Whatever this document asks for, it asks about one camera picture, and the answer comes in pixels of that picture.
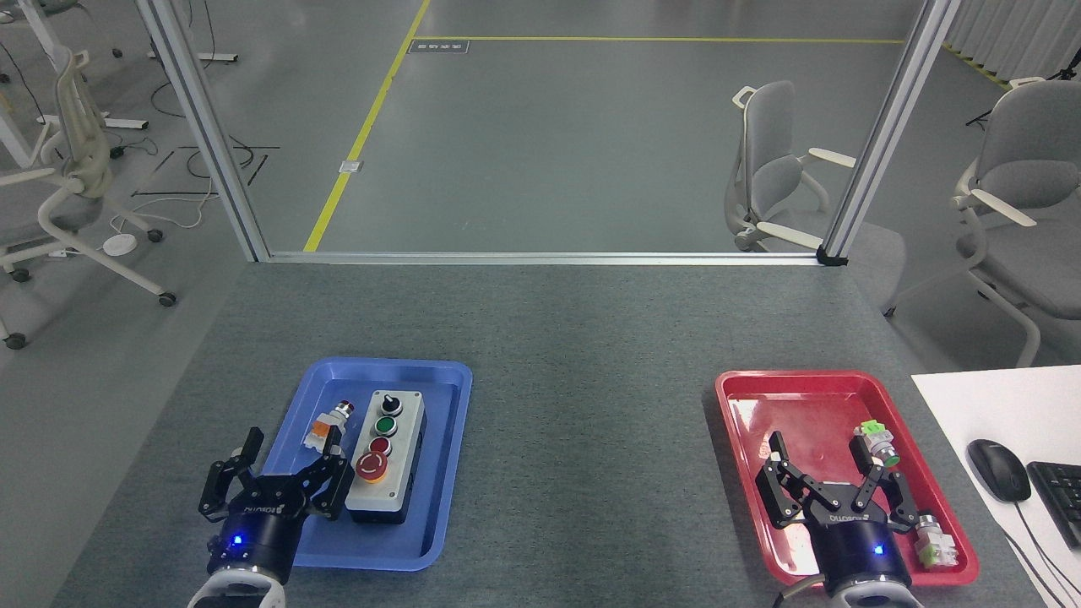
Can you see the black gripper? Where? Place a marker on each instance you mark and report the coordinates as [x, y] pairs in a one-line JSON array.
[[857, 540], [258, 532]]

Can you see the grey control box with buttons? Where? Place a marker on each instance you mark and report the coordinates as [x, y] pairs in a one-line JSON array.
[[384, 490]]

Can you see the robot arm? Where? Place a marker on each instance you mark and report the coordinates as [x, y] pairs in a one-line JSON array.
[[870, 595], [236, 589]]

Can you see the red push button orange base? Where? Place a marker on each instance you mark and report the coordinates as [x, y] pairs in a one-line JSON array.
[[319, 429]]

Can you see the silver push button green base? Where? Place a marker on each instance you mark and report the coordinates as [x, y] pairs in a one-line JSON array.
[[936, 545]]

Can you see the red plastic tray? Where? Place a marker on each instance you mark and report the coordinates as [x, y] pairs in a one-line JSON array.
[[811, 405]]

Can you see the black computer mouse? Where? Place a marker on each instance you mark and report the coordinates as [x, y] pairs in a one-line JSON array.
[[998, 470]]

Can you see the blue plastic tray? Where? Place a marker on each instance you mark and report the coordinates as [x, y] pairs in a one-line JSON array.
[[439, 473]]

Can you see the white desk top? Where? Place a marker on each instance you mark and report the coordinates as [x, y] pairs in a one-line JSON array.
[[996, 401]]

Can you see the black keyboard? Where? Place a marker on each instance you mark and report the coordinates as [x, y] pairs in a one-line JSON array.
[[1060, 498]]

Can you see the white round floor puck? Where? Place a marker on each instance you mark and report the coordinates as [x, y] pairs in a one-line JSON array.
[[120, 244]]

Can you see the metal floor outlet plate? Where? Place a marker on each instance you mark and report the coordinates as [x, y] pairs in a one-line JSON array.
[[351, 166]]

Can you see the grey office chair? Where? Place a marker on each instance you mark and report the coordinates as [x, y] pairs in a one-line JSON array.
[[1030, 186], [773, 169]]

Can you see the silver aluminium crossbar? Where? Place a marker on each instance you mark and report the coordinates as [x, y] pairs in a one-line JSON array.
[[540, 257]]

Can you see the white mesh office chair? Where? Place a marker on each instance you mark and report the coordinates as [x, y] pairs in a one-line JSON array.
[[80, 152]]

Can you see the white desk foot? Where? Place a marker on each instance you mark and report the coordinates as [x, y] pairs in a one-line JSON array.
[[207, 57], [118, 123]]

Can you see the dark floor label sign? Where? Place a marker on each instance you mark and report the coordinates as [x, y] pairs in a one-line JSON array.
[[438, 46]]

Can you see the white ribbed partition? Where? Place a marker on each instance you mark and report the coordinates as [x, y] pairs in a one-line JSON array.
[[1013, 34]]

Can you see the green push button switch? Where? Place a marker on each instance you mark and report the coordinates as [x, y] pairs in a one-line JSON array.
[[878, 443]]

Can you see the silver aluminium post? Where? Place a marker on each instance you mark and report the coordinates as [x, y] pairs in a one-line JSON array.
[[887, 135], [203, 127]]

